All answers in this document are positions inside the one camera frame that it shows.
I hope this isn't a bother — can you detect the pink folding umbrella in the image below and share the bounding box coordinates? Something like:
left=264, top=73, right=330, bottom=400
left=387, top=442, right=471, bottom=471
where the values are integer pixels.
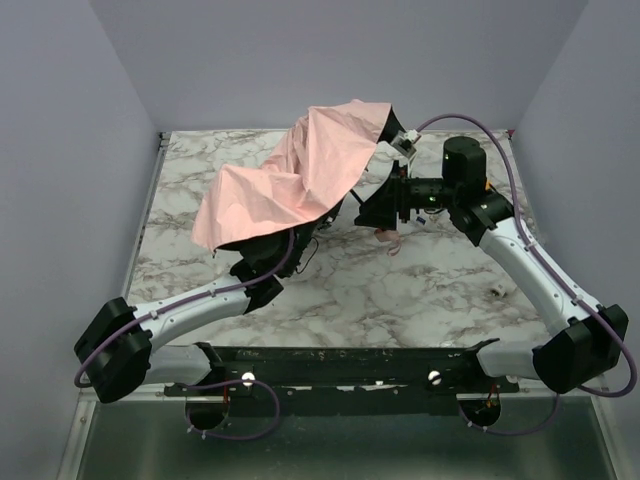
left=191, top=100, right=392, bottom=251

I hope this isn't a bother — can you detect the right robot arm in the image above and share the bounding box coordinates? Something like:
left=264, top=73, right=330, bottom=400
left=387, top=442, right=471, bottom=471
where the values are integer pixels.
left=354, top=136, right=628, bottom=394

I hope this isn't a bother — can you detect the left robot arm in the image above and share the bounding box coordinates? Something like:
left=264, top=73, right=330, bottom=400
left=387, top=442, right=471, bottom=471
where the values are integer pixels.
left=74, top=261, right=283, bottom=403

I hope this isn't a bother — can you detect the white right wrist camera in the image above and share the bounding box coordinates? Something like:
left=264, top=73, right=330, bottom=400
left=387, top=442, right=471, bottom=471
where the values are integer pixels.
left=391, top=130, right=421, bottom=159

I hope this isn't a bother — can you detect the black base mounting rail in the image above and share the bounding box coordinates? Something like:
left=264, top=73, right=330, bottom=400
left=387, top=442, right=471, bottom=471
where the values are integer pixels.
left=164, top=347, right=519, bottom=417

